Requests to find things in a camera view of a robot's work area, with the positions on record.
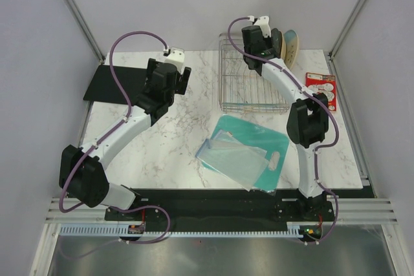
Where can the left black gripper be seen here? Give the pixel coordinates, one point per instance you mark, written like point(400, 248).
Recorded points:
point(182, 81)

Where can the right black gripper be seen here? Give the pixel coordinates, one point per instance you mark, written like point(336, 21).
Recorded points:
point(267, 39)

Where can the dark teal plate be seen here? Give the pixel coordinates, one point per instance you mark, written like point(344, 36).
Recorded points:
point(277, 41)

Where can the beige bird plate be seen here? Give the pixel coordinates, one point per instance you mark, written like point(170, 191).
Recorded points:
point(283, 47)

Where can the blue and beige plate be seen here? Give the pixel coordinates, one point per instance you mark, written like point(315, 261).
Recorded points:
point(292, 48)

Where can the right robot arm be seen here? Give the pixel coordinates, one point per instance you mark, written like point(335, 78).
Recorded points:
point(307, 122)

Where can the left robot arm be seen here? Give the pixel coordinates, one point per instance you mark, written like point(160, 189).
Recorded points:
point(82, 170)

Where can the black square plate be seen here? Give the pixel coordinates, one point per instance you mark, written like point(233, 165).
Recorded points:
point(103, 87)

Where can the red booklet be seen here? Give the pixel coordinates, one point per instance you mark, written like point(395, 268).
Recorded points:
point(322, 83)

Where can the teal cutting board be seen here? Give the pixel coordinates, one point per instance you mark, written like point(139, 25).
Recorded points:
point(273, 142)

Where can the clear plastic zip bag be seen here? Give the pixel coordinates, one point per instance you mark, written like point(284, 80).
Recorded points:
point(241, 163)

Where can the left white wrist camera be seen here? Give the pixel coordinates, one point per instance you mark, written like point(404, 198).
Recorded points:
point(174, 56)

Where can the metal wire dish rack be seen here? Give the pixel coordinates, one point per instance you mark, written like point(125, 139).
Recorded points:
point(242, 89)

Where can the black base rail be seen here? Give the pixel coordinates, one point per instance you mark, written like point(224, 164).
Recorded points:
point(224, 210)

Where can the light blue cable duct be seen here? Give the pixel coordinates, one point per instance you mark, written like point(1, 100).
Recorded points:
point(129, 230)

